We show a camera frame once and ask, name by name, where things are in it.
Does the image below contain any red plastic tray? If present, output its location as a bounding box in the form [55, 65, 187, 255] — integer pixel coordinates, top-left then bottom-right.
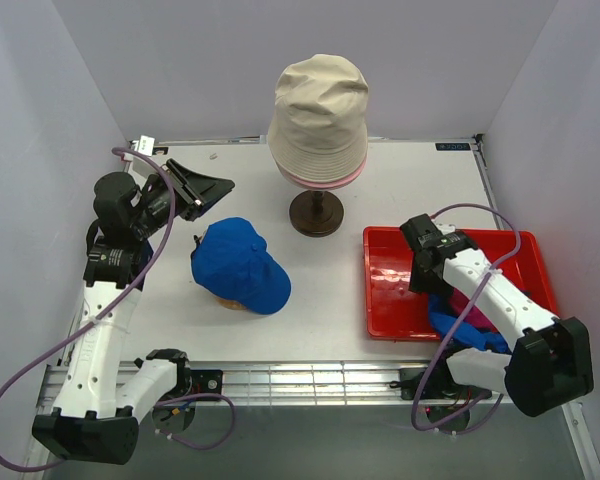
[363, 226, 558, 342]

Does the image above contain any light wooden hat stand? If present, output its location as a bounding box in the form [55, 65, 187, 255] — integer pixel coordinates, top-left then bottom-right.
[216, 297, 246, 310]

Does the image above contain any beige bucket hat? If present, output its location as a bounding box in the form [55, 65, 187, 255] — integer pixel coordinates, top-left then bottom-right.
[268, 54, 369, 186]

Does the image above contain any aluminium front rail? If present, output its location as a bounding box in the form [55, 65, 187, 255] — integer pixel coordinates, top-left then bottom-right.
[37, 360, 579, 407]

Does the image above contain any blue baseball cap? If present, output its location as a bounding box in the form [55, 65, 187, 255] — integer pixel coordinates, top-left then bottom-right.
[190, 217, 292, 315]

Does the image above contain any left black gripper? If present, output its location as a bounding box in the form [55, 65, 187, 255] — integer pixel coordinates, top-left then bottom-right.
[131, 158, 234, 238]

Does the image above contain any blue and magenta hat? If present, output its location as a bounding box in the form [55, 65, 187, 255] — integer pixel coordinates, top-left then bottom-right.
[426, 292, 514, 356]

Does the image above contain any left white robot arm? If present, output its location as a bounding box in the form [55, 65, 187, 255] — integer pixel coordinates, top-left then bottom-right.
[32, 160, 235, 465]

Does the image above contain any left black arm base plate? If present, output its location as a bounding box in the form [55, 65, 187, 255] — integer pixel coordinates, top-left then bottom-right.
[177, 368, 224, 403]

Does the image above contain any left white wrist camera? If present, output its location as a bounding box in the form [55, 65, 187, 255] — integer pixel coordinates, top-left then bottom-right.
[127, 133, 159, 184]

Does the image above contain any pink bucket hat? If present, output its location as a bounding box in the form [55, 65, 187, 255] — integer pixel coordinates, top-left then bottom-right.
[278, 162, 366, 190]

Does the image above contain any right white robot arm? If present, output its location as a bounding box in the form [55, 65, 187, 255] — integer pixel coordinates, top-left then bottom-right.
[400, 214, 594, 417]

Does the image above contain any cream mannequin head stand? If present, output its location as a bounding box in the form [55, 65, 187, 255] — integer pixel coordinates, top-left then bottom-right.
[289, 190, 345, 238]

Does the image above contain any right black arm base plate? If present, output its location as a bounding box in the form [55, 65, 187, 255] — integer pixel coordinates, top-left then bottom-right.
[389, 367, 496, 401]

